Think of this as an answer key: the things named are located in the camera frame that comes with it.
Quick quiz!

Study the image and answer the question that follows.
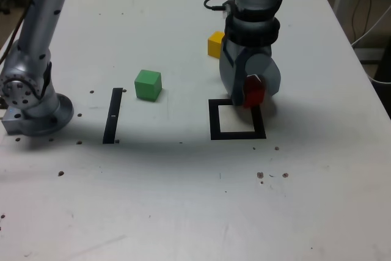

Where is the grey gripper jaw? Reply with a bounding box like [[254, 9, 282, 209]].
[[244, 52, 282, 97], [219, 35, 247, 108]]

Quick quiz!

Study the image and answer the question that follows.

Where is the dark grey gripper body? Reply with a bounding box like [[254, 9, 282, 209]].
[[227, 43, 273, 61]]

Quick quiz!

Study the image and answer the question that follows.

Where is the red cube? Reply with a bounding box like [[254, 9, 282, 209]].
[[243, 75, 266, 108]]

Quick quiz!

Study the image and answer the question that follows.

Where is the yellow cube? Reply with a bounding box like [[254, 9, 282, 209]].
[[207, 31, 226, 59]]

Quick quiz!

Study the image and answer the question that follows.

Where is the green cube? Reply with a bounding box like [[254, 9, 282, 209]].
[[134, 69, 162, 102]]

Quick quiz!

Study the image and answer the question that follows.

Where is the black tape square outline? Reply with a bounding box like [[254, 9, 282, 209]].
[[208, 98, 267, 141]]

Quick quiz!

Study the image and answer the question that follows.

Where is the grey box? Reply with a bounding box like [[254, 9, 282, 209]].
[[354, 48, 386, 64]]

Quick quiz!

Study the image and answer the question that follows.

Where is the black tape strip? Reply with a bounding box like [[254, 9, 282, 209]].
[[102, 87, 124, 145]]

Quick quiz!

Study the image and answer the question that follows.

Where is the small gripper camera box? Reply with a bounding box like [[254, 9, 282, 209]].
[[224, 0, 235, 19]]

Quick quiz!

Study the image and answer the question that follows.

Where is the black camera cable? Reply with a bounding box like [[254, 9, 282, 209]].
[[203, 0, 238, 13]]

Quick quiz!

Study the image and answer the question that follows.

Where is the thin black hanging cable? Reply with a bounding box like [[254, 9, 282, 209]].
[[350, 0, 372, 45]]

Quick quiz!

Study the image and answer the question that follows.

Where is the white cable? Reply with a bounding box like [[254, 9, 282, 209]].
[[350, 6, 391, 46], [366, 73, 391, 85]]

